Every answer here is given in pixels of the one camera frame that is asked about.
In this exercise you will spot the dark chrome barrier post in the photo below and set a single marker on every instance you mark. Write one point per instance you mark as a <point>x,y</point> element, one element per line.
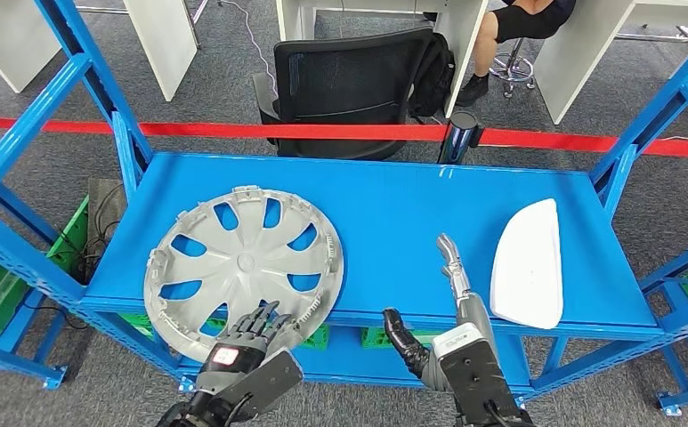
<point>458,141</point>

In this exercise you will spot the person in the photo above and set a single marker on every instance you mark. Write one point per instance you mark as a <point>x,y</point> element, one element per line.
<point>526,20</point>

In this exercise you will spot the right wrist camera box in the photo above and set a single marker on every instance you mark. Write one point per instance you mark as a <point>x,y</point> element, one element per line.
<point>473,374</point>

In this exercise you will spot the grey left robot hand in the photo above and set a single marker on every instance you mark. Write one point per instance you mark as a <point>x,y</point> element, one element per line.
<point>231,365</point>

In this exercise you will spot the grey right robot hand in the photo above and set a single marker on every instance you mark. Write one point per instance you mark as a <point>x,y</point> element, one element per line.
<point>405,348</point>

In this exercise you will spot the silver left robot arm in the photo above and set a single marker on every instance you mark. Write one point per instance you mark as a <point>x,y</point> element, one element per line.
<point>202,409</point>

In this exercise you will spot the silver wheel hubcap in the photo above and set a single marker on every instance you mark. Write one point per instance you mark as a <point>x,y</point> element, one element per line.
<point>243,259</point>

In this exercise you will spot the black mesh office chair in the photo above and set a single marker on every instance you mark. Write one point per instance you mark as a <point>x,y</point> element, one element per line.
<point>349,76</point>

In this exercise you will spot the white curved plastic part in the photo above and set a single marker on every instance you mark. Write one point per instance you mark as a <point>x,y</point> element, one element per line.
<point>526,265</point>

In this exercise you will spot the black backpack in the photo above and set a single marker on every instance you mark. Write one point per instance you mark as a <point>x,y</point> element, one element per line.
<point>435,76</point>

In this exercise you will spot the red barrier belt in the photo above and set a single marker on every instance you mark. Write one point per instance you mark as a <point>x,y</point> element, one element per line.
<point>261,131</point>

